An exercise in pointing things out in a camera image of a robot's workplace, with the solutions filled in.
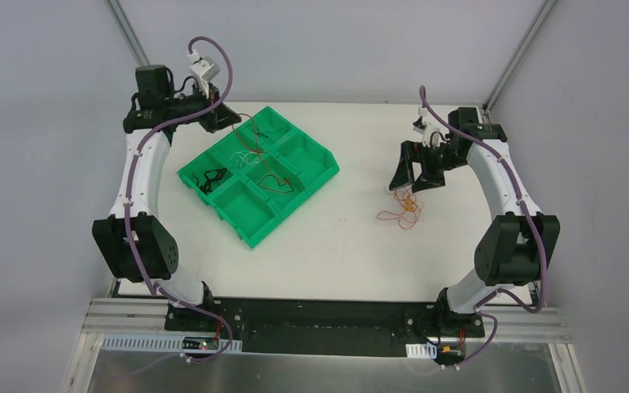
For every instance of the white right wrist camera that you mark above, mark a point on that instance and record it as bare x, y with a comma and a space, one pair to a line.
431, 136

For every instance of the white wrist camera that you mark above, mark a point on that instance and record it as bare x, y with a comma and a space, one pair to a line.
203, 69
431, 136

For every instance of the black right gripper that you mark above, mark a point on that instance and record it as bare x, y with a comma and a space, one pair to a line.
427, 160

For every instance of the white slotted cable duct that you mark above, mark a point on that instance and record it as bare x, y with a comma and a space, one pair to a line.
204, 346

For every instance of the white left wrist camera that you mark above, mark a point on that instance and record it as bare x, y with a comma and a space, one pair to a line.
203, 69

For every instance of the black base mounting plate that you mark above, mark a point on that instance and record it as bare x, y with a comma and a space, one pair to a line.
325, 327

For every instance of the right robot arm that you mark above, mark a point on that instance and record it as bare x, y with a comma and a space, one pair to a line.
517, 246

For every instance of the green compartment tray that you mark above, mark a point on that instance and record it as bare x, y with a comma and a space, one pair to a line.
259, 174

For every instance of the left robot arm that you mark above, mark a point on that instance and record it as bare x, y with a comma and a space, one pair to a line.
132, 240

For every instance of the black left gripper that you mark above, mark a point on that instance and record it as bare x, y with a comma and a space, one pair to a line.
205, 111

